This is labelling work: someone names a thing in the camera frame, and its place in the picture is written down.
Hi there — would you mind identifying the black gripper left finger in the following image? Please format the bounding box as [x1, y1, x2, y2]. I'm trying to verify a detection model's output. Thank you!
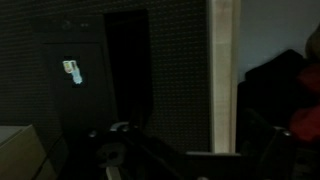
[58, 120, 188, 180]

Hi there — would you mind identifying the red clothing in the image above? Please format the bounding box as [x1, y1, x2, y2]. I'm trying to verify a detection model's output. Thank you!
[289, 63, 320, 145]

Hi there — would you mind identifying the tan wooden block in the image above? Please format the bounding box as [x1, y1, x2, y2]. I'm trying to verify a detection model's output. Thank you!
[0, 124, 68, 180]

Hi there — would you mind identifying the light wooden drawer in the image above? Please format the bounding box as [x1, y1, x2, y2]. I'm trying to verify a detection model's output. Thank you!
[207, 0, 320, 155]

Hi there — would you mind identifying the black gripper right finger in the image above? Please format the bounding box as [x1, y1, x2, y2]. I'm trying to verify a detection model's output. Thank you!
[240, 109, 302, 180]

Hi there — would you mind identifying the black box with sticker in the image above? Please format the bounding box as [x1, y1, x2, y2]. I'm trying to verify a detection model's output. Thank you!
[31, 9, 155, 135]

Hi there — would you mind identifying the dark grey clothing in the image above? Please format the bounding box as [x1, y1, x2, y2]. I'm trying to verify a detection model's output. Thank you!
[237, 49, 314, 154]

